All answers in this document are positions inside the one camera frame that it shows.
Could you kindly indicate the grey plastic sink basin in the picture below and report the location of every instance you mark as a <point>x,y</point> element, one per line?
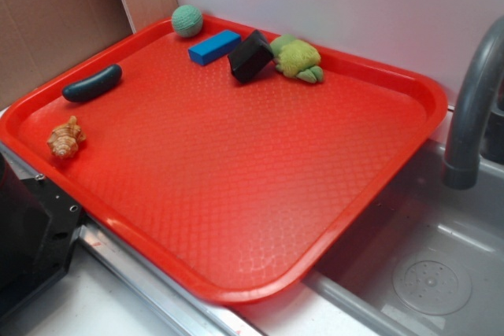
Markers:
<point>422,259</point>

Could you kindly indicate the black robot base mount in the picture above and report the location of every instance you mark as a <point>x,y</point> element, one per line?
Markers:
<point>39,226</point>

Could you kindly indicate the green knitted ball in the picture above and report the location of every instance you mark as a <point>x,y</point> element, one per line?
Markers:
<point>187,21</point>

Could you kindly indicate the tan spiral seashell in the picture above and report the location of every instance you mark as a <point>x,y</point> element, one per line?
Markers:
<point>65,139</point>

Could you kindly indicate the grey sink faucet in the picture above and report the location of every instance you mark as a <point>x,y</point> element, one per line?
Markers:
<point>476,128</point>

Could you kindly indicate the green plush turtle toy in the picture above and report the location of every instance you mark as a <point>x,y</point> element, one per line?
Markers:
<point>297,59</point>

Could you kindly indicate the black rectangular block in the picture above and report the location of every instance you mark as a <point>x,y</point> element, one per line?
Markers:
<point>250,57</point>

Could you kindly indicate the red plastic tray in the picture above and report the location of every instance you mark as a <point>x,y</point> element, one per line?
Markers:
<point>235,191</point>

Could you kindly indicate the blue rectangular block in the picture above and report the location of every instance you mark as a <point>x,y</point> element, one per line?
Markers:
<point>214,47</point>

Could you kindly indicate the dark teal toy cucumber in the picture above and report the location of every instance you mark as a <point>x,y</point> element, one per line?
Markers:
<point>93,86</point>

